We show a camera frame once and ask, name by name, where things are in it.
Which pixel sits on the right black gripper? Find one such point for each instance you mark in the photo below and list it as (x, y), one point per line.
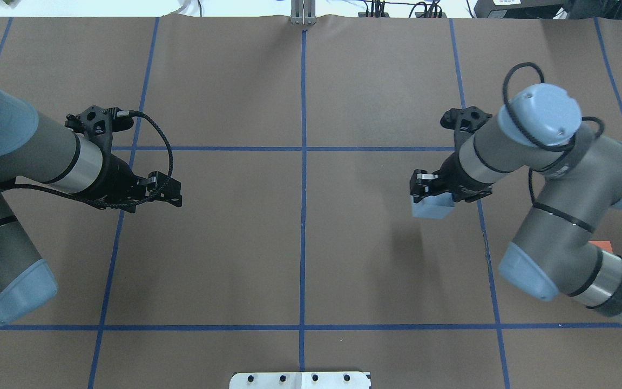
(453, 174)

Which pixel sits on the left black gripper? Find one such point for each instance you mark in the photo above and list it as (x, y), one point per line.
(118, 176)

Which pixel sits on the light blue foam block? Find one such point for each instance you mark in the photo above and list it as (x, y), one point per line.
(433, 207)

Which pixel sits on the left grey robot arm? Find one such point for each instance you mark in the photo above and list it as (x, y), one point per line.
(72, 160)

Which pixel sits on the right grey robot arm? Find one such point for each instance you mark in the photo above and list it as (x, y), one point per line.
(540, 128)

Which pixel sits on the orange foam block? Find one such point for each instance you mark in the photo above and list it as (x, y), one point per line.
(605, 245)

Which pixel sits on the black computer on table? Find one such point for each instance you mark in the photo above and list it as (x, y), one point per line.
(547, 10)

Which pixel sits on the aluminium frame post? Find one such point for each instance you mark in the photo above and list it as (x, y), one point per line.
(303, 12)

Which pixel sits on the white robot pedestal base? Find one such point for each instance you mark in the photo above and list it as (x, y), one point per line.
(313, 379)

